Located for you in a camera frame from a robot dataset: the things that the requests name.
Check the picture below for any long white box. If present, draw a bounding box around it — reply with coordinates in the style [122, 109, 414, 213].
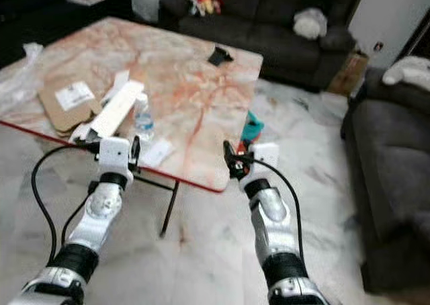
[71, 80, 146, 144]

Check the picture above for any white paper slip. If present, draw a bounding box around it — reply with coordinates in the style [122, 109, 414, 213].
[141, 138, 174, 169]

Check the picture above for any teal object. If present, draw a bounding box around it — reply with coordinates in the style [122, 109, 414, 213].
[244, 110, 267, 144]

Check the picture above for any water bottle with blue label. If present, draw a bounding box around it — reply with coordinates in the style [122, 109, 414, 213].
[134, 93, 155, 142]

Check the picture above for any white paper piece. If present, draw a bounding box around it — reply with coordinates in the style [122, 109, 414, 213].
[104, 70, 130, 104]

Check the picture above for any marble top folding table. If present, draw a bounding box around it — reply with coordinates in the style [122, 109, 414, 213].
[0, 16, 264, 238]

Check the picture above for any brown cardboard envelope white label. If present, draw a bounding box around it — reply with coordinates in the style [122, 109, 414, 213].
[38, 81, 105, 134]

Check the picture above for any small black crumpled object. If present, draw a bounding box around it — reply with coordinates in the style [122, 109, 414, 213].
[207, 46, 234, 67]

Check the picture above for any brown cardboard box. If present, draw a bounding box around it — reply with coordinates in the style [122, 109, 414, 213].
[328, 51, 370, 96]

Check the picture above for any dark fabric sofa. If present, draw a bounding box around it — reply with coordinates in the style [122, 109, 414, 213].
[159, 0, 370, 93]

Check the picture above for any clear plastic bag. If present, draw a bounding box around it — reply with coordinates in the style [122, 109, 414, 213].
[0, 42, 44, 114]

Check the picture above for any white fluffy plush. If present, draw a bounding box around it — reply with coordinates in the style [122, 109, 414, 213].
[293, 8, 329, 41]

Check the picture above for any dark grey armchair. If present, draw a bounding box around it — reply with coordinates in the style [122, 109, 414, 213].
[341, 67, 430, 294]

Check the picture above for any black tv console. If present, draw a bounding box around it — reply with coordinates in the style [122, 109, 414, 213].
[0, 0, 135, 67]

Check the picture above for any white cloth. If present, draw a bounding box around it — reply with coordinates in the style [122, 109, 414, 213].
[382, 56, 430, 86]

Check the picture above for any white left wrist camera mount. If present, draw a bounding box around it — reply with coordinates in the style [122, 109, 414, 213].
[99, 137, 132, 177]

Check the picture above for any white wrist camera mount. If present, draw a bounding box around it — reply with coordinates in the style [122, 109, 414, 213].
[252, 142, 281, 183]
[99, 137, 132, 177]

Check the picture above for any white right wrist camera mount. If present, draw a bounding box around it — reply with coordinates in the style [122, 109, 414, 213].
[252, 142, 281, 183]

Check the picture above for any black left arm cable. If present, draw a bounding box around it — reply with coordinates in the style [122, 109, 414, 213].
[31, 141, 103, 265]

